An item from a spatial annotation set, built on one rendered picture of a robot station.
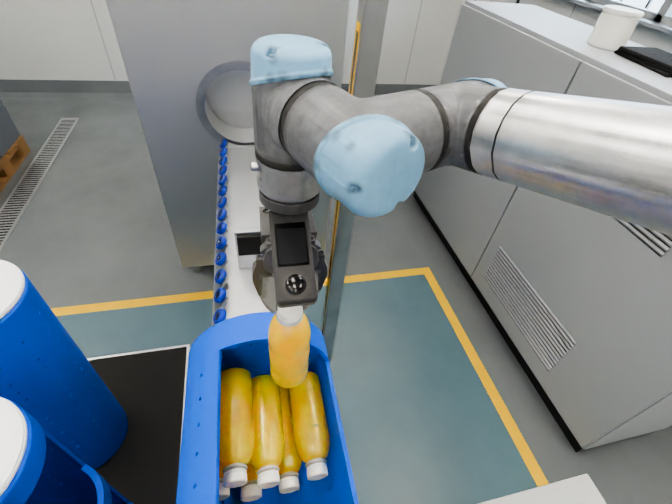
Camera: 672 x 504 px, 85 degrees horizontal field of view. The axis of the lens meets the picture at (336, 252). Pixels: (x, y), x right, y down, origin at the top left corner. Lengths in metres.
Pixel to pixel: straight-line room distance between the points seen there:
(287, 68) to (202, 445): 0.53
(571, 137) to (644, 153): 0.04
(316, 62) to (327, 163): 0.10
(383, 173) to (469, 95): 0.13
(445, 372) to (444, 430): 0.32
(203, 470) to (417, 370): 1.65
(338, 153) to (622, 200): 0.19
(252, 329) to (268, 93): 0.45
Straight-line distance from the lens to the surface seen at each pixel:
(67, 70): 5.21
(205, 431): 0.66
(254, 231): 1.12
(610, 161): 0.29
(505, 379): 2.33
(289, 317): 0.55
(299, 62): 0.34
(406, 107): 0.32
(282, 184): 0.39
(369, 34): 1.05
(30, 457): 0.97
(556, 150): 0.31
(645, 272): 1.76
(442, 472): 1.99
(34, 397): 1.40
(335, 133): 0.28
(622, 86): 1.84
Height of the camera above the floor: 1.81
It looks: 43 degrees down
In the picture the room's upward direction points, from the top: 7 degrees clockwise
